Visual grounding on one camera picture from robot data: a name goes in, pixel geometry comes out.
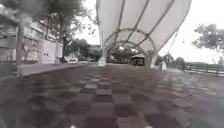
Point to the dark small kiosk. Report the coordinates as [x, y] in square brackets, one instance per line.
[137, 60]

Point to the grey pole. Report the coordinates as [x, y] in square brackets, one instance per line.
[20, 43]

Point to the white car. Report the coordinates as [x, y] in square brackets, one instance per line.
[72, 60]

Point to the grey multi-storey building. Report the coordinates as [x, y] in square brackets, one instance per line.
[35, 45]

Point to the white arched canopy shelter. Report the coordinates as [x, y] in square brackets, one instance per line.
[143, 20]

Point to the distant green trees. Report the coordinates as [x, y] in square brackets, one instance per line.
[83, 49]

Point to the dark railing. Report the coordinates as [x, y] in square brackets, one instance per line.
[203, 69]

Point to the large tree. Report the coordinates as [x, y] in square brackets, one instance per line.
[65, 20]

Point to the red checkered brick path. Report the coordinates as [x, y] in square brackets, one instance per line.
[110, 100]

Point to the tree with sparse crown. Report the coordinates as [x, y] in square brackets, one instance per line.
[210, 37]

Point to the grey side pavement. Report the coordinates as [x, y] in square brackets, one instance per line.
[40, 68]

